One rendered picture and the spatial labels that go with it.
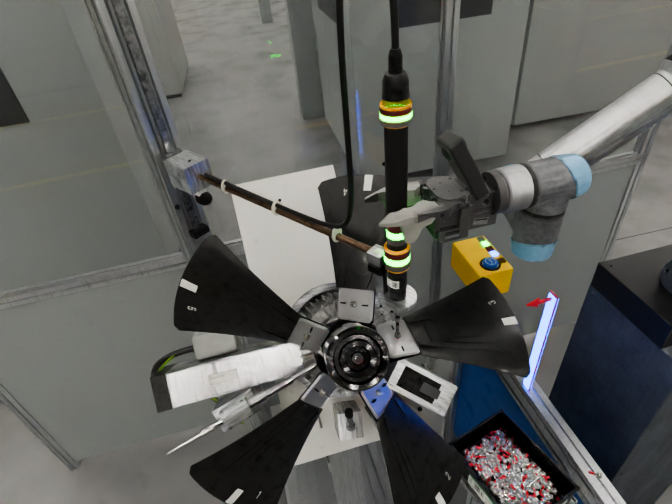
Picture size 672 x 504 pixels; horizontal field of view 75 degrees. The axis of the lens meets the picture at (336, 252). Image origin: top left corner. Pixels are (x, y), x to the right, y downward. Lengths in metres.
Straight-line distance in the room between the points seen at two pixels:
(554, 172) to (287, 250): 0.61
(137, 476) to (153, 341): 0.72
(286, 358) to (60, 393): 1.25
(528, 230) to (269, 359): 0.57
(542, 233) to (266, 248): 0.61
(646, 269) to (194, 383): 1.12
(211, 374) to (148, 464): 1.37
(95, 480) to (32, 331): 0.85
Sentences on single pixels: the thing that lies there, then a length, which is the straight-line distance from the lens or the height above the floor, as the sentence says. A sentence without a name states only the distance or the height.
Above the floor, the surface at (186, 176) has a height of 1.40.
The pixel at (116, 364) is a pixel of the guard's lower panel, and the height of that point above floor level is 0.58.
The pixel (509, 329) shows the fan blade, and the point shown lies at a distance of 0.98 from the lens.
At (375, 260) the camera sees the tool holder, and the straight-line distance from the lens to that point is 0.76.
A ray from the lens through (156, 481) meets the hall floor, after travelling 2.27.
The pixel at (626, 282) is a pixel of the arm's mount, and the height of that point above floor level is 1.08.
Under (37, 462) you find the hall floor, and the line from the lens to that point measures 2.62.
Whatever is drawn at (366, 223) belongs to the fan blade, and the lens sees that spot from 0.86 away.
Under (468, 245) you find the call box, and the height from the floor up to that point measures 1.07.
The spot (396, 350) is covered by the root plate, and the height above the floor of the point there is 1.19.
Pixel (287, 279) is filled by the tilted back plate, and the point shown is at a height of 1.17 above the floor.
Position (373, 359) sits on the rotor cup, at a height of 1.22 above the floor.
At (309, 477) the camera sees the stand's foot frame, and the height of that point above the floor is 0.08.
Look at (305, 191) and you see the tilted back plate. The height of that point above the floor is 1.32.
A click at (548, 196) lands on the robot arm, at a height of 1.48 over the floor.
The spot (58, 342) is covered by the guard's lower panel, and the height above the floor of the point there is 0.76.
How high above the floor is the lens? 1.87
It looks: 38 degrees down
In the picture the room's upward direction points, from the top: 7 degrees counter-clockwise
